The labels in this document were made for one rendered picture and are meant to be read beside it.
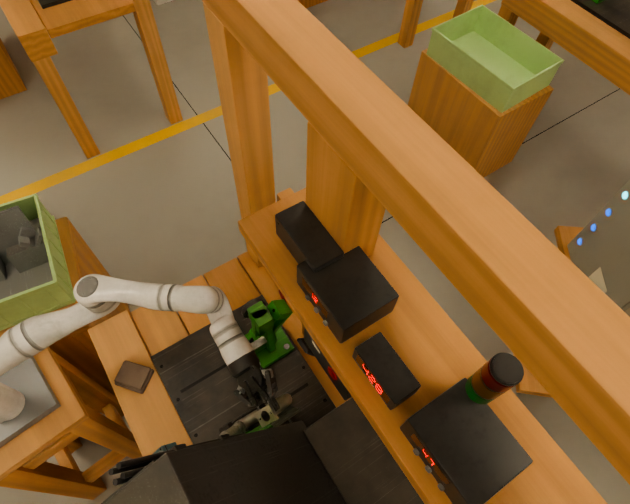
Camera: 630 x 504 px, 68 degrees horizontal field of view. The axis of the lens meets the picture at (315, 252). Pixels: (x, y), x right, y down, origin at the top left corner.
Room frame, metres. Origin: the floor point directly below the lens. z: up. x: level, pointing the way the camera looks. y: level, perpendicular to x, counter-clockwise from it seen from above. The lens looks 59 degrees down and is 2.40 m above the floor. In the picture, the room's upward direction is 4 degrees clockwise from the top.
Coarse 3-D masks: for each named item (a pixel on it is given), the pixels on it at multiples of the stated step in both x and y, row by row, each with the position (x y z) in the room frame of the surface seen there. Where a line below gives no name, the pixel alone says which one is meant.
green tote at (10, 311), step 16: (0, 208) 0.96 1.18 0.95; (32, 208) 1.01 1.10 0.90; (48, 224) 0.94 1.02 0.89; (48, 240) 0.84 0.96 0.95; (48, 256) 0.77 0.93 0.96; (64, 256) 0.86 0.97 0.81; (64, 272) 0.77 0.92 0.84; (32, 288) 0.64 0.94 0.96; (48, 288) 0.66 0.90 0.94; (64, 288) 0.68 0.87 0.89; (0, 304) 0.58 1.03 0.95; (16, 304) 0.60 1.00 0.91; (32, 304) 0.62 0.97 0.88; (48, 304) 0.64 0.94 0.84; (64, 304) 0.66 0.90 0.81; (0, 320) 0.56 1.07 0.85; (16, 320) 0.58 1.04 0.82
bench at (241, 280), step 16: (240, 256) 0.86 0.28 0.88; (208, 272) 0.79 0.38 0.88; (224, 272) 0.79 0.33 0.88; (240, 272) 0.80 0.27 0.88; (256, 272) 0.80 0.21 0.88; (224, 288) 0.73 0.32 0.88; (240, 288) 0.73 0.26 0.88; (256, 288) 0.75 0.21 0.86; (272, 288) 0.74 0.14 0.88; (240, 304) 0.67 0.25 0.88; (288, 304) 0.68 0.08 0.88; (144, 320) 0.59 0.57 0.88; (160, 320) 0.59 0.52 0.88; (176, 320) 0.60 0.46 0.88; (192, 320) 0.60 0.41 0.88; (208, 320) 0.60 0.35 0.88; (288, 320) 0.62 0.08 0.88; (144, 336) 0.53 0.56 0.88; (160, 336) 0.53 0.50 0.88; (176, 336) 0.54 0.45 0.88; (304, 352) 0.51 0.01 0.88; (320, 368) 0.46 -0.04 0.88; (336, 400) 0.36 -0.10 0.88
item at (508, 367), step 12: (492, 360) 0.23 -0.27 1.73; (504, 360) 0.23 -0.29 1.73; (516, 360) 0.23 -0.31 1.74; (480, 372) 0.22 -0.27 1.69; (492, 372) 0.21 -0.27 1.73; (504, 372) 0.21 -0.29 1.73; (516, 372) 0.21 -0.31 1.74; (492, 384) 0.20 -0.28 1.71; (504, 384) 0.20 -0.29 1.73; (516, 384) 0.20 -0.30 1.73
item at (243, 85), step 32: (224, 32) 0.82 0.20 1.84; (224, 64) 0.84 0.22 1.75; (256, 64) 0.85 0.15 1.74; (224, 96) 0.86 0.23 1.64; (256, 96) 0.85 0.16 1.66; (256, 128) 0.85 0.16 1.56; (256, 160) 0.84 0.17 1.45; (320, 160) 0.54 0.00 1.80; (256, 192) 0.83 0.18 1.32; (320, 192) 0.54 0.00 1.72; (352, 192) 0.47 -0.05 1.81; (352, 224) 0.47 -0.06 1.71; (256, 256) 0.82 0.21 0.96
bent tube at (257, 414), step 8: (280, 400) 0.27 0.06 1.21; (288, 400) 0.28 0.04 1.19; (264, 408) 0.24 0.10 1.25; (272, 408) 0.24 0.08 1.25; (280, 408) 0.25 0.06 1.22; (248, 416) 0.26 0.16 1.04; (256, 416) 0.23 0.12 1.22; (264, 416) 0.23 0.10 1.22; (272, 416) 0.23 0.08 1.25; (248, 424) 0.24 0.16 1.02; (264, 424) 0.21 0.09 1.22
